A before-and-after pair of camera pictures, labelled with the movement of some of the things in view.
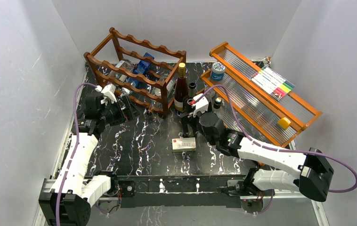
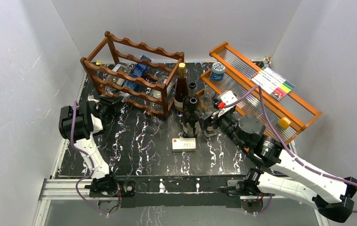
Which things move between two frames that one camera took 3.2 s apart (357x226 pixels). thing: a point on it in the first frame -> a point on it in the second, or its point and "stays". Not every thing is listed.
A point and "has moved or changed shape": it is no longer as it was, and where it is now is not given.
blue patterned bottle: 141,68 has moved or changed shape
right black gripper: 186,119 -> 216,120
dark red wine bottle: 182,88 stays
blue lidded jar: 217,71 stays
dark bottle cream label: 190,126 stays
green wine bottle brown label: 191,89 stays
